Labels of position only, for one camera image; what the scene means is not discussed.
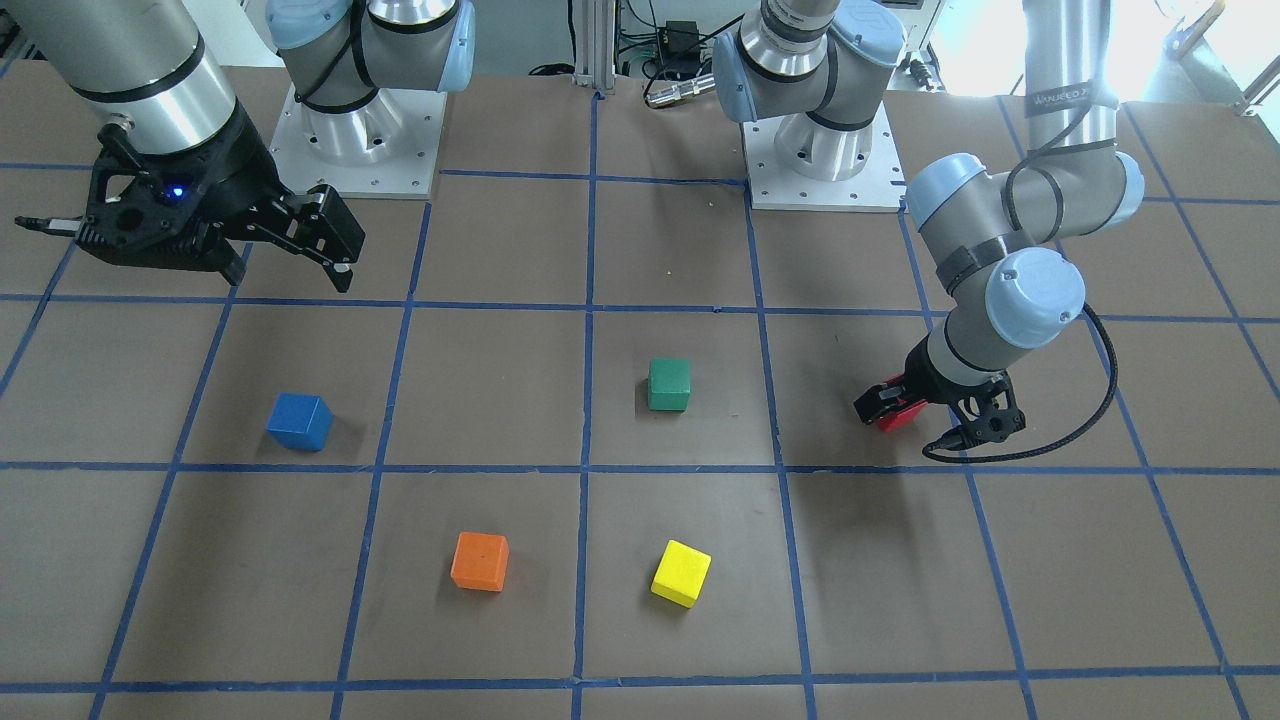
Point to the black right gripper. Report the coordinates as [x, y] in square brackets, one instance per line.
[243, 179]

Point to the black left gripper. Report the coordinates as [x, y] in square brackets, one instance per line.
[928, 385]

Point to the red wooden block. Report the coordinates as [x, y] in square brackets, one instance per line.
[893, 405]

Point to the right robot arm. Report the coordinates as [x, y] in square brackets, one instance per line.
[172, 71]

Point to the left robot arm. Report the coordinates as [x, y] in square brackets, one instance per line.
[823, 66]

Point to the blue wooden block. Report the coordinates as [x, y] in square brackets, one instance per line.
[300, 422]

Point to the green wooden block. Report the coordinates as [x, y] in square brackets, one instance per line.
[669, 386]

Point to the yellow wooden block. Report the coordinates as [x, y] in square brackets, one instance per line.
[681, 574]

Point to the orange wooden block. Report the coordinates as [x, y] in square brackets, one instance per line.
[480, 561]

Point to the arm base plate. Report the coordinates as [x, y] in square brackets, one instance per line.
[385, 150]
[780, 180]

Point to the aluminium frame post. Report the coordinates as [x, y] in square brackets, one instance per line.
[594, 37]

